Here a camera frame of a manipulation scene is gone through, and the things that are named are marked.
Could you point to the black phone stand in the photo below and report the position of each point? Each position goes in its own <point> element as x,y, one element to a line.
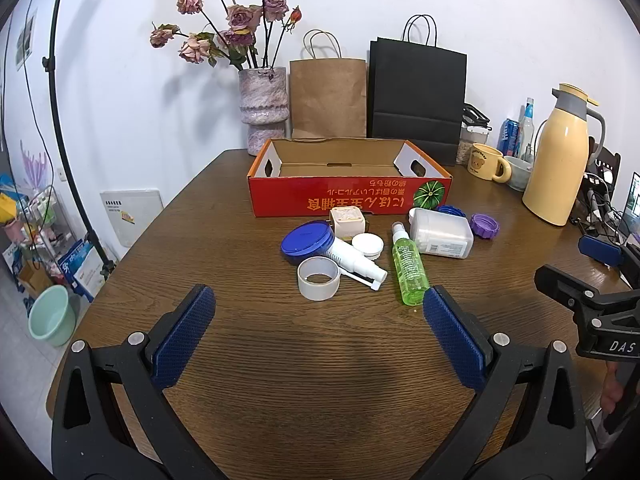
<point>607,160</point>

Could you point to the beige cube box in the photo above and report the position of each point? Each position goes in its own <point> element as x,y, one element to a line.
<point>345,225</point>

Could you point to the translucent white plastic container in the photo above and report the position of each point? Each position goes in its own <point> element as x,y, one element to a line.
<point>442,235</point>

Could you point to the laptop screen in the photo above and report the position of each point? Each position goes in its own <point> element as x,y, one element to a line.
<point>632,200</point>

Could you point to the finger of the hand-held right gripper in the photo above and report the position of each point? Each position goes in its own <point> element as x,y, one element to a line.
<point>565,287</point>
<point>600,251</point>

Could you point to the small wall picture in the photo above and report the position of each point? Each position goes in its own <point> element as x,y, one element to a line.
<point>25,42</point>

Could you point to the green spray bottle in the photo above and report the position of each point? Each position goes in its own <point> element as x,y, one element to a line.
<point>410,270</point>

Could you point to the pink mottled ceramic vase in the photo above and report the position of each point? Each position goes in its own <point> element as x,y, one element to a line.
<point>262,100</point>

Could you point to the blue scalloped lid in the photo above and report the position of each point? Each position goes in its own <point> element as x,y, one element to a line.
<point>452,210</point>

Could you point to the yellow bear mug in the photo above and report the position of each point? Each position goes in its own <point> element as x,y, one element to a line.
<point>482,162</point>

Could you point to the brown paper bag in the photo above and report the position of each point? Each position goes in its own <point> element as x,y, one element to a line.
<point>327,95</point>

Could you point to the purple scalloped lid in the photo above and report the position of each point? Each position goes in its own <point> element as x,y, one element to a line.
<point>485,225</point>

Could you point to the blue and white box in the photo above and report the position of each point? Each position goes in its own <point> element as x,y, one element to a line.
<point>82,270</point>

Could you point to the white leaning panel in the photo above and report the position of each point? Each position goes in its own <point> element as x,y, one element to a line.
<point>132,220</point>

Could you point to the mint green bucket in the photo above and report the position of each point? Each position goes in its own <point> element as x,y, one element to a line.
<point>50,320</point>

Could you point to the white spray bottle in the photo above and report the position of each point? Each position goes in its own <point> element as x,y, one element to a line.
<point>350,257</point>

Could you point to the cream thermos jug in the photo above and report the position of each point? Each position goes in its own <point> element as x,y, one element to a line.
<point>555,160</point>

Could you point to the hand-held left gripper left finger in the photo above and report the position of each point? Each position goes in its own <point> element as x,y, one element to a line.
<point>185,340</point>

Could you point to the grey ceramic cup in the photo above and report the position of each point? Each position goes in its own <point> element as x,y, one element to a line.
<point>517,175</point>

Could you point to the dried pink roses bouquet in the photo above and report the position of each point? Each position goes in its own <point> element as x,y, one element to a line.
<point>240,17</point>

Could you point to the small cardboard box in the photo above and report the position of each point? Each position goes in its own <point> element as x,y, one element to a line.
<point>32,277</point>

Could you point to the white wall socket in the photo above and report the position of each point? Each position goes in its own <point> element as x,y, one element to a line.
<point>61,174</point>

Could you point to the black paper bag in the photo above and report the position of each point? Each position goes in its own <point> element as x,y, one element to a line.
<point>415,90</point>

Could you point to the blue drink can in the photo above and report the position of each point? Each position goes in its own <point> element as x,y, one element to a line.
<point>507,137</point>

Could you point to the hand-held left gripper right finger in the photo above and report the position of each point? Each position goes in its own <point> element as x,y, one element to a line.
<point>450,340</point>

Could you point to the blue round lid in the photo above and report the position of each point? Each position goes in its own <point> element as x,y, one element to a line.
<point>305,242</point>

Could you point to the clear bottle with blue cap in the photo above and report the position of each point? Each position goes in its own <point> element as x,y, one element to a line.
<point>526,130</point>

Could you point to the person's right hand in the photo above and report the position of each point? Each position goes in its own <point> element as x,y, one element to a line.
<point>611,390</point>

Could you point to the glass jar with clip lid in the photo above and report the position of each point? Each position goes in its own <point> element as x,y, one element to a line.
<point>472,135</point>

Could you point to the red cardboard box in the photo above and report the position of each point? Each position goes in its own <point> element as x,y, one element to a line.
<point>320,200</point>

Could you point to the black light stand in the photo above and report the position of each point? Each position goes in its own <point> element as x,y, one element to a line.
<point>92,239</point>

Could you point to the white ribbed cap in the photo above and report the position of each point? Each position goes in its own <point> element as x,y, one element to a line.
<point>367,246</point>

